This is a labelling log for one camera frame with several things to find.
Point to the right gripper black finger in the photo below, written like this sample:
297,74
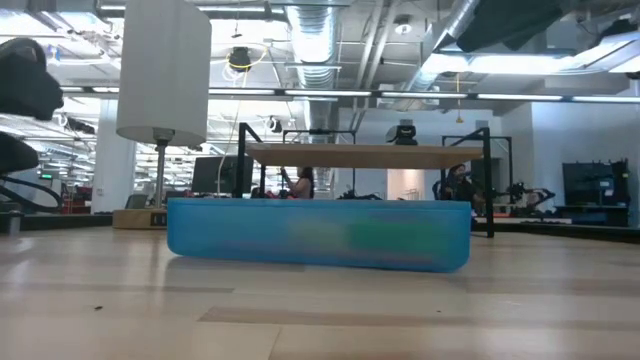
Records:
540,17
482,30

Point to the green yellow crayon box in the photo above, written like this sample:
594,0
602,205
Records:
395,240

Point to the blue translucent plastic pencil case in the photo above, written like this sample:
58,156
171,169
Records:
250,235

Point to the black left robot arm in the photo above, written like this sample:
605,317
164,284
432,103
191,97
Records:
15,152

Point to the table lamp with wooden base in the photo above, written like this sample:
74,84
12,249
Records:
165,75

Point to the person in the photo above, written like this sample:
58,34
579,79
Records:
462,185
302,185

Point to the black display screen on stand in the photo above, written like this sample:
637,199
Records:
595,190

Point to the black computer monitor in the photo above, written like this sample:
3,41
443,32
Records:
210,175

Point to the silver ventilation duct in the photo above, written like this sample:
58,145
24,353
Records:
312,50

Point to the wooden shelf with black frame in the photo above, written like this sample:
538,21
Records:
360,156

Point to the black ceiling camera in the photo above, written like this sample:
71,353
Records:
240,59

